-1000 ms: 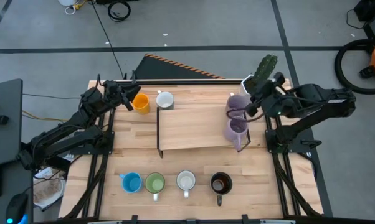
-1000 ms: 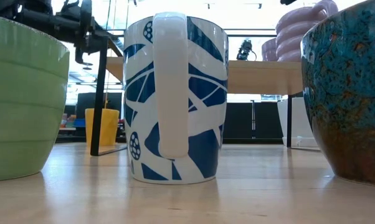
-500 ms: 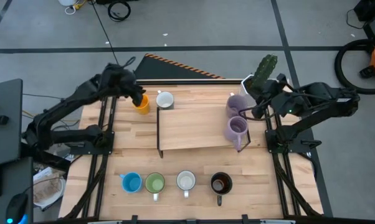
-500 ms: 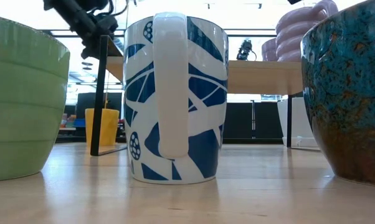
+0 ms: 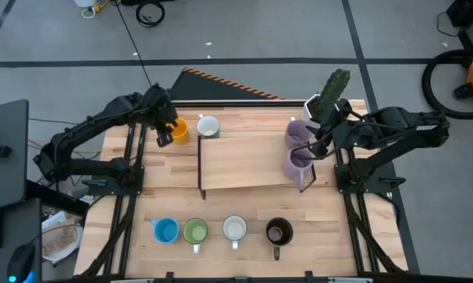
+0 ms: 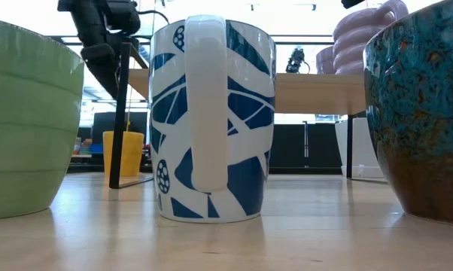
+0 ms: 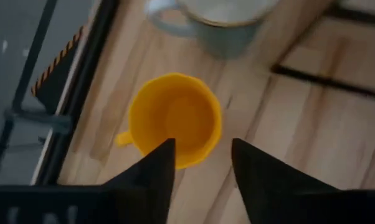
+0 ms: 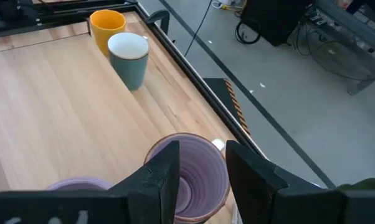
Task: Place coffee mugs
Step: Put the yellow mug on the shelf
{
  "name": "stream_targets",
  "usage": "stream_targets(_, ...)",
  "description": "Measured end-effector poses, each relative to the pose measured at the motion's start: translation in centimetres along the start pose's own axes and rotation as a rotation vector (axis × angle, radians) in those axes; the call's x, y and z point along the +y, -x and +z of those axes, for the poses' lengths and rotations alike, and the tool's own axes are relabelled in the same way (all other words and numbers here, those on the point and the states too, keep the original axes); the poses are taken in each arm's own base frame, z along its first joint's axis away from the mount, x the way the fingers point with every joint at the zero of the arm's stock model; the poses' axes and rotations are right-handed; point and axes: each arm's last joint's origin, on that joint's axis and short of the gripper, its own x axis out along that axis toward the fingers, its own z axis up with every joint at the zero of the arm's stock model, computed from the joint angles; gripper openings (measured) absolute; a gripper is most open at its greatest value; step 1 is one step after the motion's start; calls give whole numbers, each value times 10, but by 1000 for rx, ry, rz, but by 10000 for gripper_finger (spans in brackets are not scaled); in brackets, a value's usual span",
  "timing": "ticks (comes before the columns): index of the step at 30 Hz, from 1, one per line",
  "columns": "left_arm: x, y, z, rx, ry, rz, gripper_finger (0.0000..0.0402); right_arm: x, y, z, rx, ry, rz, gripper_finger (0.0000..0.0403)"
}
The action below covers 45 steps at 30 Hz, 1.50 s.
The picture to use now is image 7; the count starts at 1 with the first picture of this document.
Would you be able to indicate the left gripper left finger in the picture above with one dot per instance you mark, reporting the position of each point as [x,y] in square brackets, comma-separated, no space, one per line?
[153,186]

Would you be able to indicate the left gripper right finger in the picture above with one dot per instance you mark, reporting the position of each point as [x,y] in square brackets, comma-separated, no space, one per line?
[268,193]

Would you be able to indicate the yellow mug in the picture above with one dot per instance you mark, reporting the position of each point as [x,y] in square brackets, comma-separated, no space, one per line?
[175,118]

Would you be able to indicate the black panel orange striped edge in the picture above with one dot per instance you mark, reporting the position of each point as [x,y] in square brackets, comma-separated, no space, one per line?
[55,84]

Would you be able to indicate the black metal table frame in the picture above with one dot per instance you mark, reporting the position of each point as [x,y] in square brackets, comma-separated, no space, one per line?
[77,93]

